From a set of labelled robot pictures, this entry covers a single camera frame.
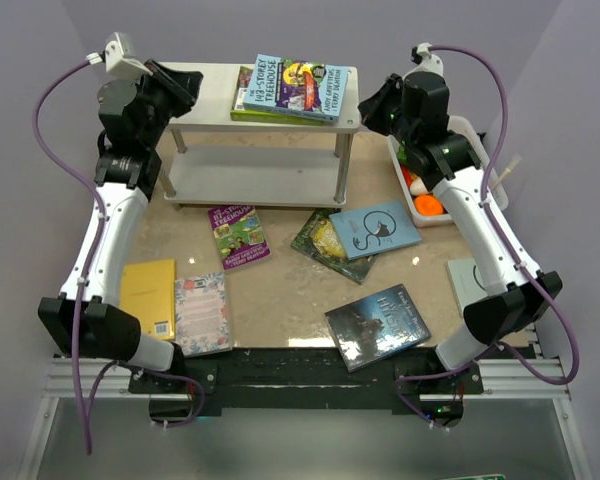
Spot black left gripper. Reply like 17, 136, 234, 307
134, 60, 206, 149

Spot green cartoon paperback book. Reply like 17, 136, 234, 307
230, 65, 326, 126

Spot blue Treehouse paperback book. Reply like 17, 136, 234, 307
244, 54, 351, 123

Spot purple Treehouse paperback book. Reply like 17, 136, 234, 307
208, 205, 271, 271

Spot dark glossy hardcover book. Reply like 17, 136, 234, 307
325, 284, 431, 372

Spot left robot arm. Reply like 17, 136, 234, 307
38, 60, 203, 392

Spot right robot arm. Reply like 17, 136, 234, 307
358, 71, 562, 393

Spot red pepper toy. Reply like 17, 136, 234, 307
400, 165, 414, 188

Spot white plastic basket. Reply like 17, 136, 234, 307
387, 115, 509, 228

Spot white two-tier shelf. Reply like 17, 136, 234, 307
159, 62, 360, 208

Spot white radish toy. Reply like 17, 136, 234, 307
409, 178, 429, 197

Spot orange carrot toy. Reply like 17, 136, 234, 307
413, 194, 445, 217

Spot light blue cat book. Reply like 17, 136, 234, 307
329, 201, 422, 260

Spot green onion toy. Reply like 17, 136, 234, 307
492, 154, 522, 189

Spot dark green illustrated book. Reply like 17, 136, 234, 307
291, 208, 377, 285

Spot grey-green cat book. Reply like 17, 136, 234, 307
446, 258, 487, 315

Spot yellow book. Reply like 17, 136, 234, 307
119, 259, 176, 341

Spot floral pastel notebook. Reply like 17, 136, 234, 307
175, 272, 233, 358

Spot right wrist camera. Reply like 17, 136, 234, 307
408, 43, 444, 77

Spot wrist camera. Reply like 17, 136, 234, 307
408, 43, 444, 77
86, 32, 152, 80

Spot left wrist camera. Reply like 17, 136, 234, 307
86, 32, 152, 80

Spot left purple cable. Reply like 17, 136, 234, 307
32, 59, 209, 456

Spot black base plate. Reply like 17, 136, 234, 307
127, 344, 481, 419

